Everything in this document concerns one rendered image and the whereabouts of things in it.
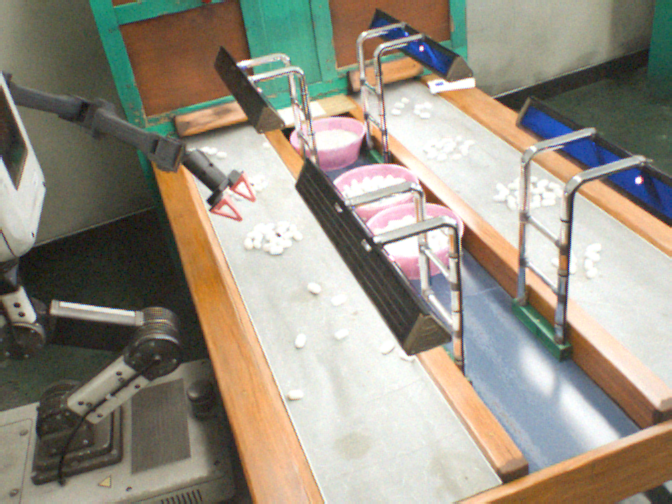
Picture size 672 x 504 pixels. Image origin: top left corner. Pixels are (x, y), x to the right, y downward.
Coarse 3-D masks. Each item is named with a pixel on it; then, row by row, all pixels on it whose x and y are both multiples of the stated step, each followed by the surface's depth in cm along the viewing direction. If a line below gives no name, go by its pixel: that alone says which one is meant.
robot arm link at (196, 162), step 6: (198, 150) 178; (186, 156) 177; (192, 156) 177; (198, 156) 177; (204, 156) 179; (186, 162) 177; (192, 162) 177; (198, 162) 177; (204, 162) 178; (186, 168) 179; (192, 168) 178; (198, 168) 177; (204, 168) 178; (198, 174) 178; (204, 174) 179
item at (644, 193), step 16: (528, 112) 167; (544, 112) 162; (560, 112) 158; (528, 128) 165; (544, 128) 161; (560, 128) 157; (576, 128) 152; (576, 144) 151; (592, 144) 148; (608, 144) 144; (576, 160) 150; (592, 160) 147; (608, 160) 143; (624, 176) 139; (640, 176) 135; (656, 176) 132; (624, 192) 138; (640, 192) 135; (656, 192) 132; (656, 208) 131
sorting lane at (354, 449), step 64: (256, 192) 226; (256, 256) 195; (320, 256) 191; (256, 320) 172; (320, 320) 169; (320, 384) 151; (384, 384) 148; (320, 448) 136; (384, 448) 134; (448, 448) 132
